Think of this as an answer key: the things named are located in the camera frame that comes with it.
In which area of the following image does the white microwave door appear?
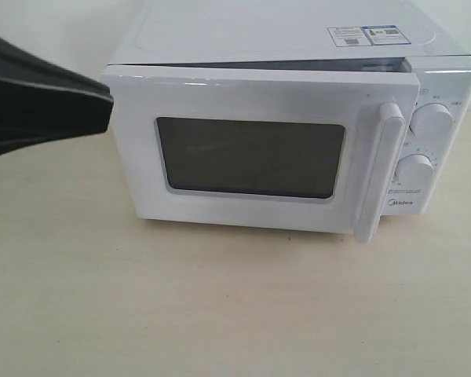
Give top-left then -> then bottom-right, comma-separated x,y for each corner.
102,65 -> 420,243

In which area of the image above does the white control knob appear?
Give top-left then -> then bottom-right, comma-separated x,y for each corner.
395,154 -> 434,185
410,103 -> 454,139

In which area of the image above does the white Midea microwave body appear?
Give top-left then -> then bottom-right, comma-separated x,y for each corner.
105,1 -> 471,217

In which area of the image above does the white blue label sticker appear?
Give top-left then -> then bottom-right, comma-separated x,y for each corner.
327,25 -> 411,47

